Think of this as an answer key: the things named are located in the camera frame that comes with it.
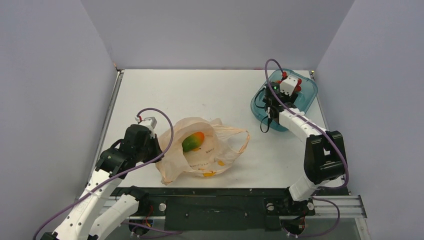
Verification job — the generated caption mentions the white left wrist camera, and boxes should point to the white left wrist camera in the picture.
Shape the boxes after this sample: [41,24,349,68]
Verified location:
[134,116,157,139]

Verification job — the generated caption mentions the teal plastic tray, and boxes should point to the teal plastic tray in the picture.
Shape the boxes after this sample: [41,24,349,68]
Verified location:
[250,68,318,122]

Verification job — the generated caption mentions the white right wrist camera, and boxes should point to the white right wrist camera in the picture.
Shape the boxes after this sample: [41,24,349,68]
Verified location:
[279,75,299,96]

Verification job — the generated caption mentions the yellow green fake mango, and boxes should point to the yellow green fake mango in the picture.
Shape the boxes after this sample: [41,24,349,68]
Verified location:
[181,131,205,153]

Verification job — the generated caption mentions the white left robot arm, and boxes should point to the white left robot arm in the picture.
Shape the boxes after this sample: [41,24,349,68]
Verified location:
[41,118,162,240]

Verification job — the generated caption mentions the red fake grape bunch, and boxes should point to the red fake grape bunch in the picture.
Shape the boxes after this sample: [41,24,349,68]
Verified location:
[277,78,302,93]

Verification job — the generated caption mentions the orange translucent plastic bag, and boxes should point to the orange translucent plastic bag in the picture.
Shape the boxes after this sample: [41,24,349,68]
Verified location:
[155,117,251,185]

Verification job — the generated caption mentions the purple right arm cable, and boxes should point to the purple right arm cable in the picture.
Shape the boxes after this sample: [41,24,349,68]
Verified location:
[264,58,350,239]

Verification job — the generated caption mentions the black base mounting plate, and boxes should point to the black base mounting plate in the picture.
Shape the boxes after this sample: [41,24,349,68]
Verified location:
[106,186,335,231]

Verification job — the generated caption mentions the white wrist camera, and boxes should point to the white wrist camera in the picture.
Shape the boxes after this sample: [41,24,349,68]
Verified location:
[134,116,157,139]
[279,75,299,96]

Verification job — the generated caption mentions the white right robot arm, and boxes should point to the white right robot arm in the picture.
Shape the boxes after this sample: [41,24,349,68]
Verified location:
[263,82,347,214]

